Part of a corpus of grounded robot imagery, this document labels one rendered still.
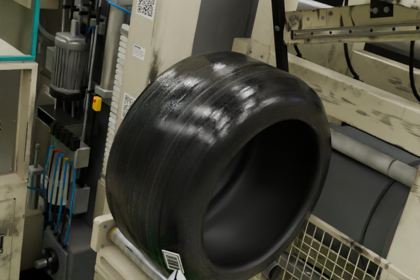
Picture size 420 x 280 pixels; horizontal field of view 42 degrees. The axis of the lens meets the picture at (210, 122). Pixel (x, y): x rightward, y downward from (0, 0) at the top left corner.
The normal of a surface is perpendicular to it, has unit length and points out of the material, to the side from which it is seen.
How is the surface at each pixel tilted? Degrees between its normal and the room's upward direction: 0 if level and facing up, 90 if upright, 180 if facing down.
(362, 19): 90
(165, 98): 47
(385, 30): 90
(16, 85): 90
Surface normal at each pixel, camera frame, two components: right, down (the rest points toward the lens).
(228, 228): -0.18, -0.77
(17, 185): 0.66, 0.37
